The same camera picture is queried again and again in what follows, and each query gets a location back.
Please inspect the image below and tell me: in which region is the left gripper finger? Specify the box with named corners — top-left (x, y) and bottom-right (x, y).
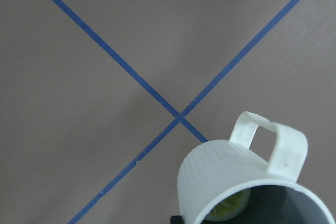
top-left (170, 215), bottom-right (184, 224)

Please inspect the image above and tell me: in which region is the yellow lemon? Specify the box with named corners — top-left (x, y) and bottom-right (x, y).
top-left (205, 189), bottom-right (250, 222)

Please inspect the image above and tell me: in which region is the white mug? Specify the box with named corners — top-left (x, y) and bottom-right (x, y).
top-left (177, 112), bottom-right (334, 223)

